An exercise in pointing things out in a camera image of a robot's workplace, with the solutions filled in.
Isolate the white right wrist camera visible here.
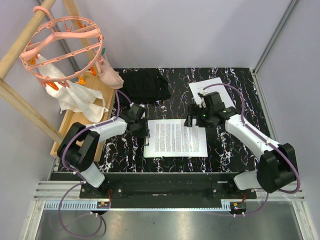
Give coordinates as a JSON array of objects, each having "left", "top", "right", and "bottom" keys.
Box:
[{"left": 198, "top": 90, "right": 208, "bottom": 109}]

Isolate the white paper stack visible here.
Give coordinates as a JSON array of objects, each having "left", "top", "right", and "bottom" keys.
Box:
[{"left": 189, "top": 77, "right": 235, "bottom": 108}]

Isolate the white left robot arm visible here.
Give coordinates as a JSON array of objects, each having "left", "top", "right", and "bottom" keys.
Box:
[{"left": 57, "top": 103, "right": 150, "bottom": 198}]

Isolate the pink round clothes hanger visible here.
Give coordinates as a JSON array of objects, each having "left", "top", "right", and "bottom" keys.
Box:
[{"left": 19, "top": 6, "right": 104, "bottom": 90}]

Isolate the aluminium corner post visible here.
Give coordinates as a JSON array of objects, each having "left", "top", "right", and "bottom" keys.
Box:
[{"left": 252, "top": 0, "right": 301, "bottom": 76}]

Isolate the green clipboard folder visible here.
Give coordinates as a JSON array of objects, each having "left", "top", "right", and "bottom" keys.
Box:
[{"left": 143, "top": 142, "right": 149, "bottom": 158}]

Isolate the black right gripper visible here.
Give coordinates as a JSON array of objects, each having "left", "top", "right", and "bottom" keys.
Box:
[{"left": 183, "top": 104, "right": 214, "bottom": 129}]

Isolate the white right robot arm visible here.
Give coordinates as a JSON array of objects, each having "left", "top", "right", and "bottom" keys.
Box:
[{"left": 184, "top": 92, "right": 300, "bottom": 199}]

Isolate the black cloth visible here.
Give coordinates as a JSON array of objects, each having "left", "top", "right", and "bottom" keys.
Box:
[{"left": 119, "top": 68, "right": 171, "bottom": 105}]

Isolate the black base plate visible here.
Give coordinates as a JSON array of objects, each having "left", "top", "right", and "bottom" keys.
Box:
[{"left": 79, "top": 172, "right": 257, "bottom": 211}]

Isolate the grey slotted cable duct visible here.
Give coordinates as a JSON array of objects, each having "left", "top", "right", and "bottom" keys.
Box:
[{"left": 60, "top": 200, "right": 231, "bottom": 212}]

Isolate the wooden rack frame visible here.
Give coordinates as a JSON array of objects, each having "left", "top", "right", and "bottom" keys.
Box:
[{"left": 0, "top": 0, "right": 87, "bottom": 152}]

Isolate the white towel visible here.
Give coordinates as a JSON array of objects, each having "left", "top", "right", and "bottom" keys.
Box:
[{"left": 37, "top": 53, "right": 110, "bottom": 124}]

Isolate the pink bra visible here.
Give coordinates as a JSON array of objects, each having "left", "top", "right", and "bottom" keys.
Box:
[{"left": 96, "top": 56, "right": 124, "bottom": 90}]

